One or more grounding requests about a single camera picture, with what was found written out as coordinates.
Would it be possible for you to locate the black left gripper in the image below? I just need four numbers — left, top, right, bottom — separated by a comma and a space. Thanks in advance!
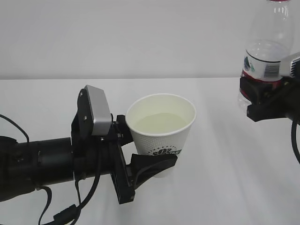
71, 115, 178, 204

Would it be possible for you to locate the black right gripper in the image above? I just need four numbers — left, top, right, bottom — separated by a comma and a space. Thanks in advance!
239, 77, 300, 121

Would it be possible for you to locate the white paper cup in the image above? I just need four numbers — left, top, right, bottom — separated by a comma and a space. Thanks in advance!
126, 93, 196, 179

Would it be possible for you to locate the clear plastic water bottle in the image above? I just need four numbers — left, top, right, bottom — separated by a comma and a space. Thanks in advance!
237, 0, 294, 113

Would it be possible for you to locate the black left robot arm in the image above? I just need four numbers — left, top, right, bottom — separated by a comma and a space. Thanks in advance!
0, 115, 177, 204

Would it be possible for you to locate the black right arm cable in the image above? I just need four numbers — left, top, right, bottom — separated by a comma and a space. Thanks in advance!
291, 117, 300, 165

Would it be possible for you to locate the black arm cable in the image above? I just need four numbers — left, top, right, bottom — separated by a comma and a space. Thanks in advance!
291, 117, 300, 165
0, 114, 101, 225

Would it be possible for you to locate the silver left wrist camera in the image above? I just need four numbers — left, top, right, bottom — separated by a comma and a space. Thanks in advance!
77, 85, 112, 139

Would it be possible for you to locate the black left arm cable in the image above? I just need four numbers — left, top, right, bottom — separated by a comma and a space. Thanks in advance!
0, 114, 101, 225

